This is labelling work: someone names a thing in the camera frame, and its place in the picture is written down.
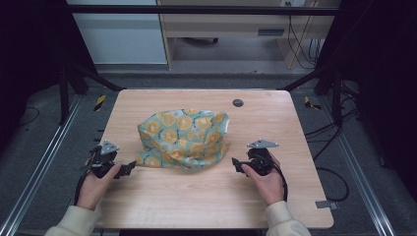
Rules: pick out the white cabinet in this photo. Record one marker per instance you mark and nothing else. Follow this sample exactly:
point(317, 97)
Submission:
point(121, 36)

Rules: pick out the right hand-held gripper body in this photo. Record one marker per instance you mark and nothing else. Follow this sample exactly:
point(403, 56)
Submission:
point(261, 158)

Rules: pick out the yellow black striped tape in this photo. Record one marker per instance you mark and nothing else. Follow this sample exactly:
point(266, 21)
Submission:
point(309, 103)
point(100, 102)

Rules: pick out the aluminium floor rail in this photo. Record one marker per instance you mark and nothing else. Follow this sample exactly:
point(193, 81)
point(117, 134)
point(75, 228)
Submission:
point(360, 177)
point(42, 160)

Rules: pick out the black metal stand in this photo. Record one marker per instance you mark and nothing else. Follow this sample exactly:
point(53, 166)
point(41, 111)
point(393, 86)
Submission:
point(323, 88)
point(70, 91)

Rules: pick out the grey tape piece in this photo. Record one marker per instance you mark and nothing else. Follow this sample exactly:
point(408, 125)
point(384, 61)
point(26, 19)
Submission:
point(326, 205)

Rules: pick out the orange print green cloth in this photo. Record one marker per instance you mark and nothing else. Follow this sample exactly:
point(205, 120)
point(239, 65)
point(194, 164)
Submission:
point(183, 138)

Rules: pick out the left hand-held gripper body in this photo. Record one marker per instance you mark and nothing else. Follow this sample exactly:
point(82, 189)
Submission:
point(102, 156)

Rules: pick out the person's left hand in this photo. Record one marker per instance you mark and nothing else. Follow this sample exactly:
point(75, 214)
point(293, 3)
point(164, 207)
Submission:
point(95, 187)

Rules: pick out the person's right hand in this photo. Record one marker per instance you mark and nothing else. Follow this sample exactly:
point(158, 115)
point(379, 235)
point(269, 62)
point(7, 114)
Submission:
point(267, 184)

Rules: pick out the black metal frame bar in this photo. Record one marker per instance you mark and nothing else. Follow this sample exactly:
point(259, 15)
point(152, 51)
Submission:
point(203, 10)

